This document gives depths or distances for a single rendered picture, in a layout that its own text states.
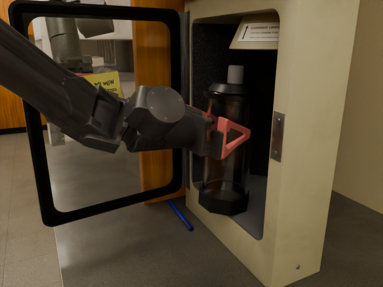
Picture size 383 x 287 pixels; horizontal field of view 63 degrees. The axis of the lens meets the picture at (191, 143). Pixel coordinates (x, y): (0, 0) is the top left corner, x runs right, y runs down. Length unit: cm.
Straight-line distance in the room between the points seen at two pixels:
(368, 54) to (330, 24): 42
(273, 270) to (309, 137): 22
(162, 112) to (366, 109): 60
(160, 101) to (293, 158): 21
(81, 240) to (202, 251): 25
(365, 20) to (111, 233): 76
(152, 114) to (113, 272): 32
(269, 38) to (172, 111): 20
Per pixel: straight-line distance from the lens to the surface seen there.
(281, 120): 45
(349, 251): 72
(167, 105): 43
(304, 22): 44
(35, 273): 227
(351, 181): 95
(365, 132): 90
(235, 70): 56
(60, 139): 60
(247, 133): 56
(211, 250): 65
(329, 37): 48
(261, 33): 53
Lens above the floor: 133
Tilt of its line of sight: 18 degrees down
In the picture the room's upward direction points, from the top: straight up
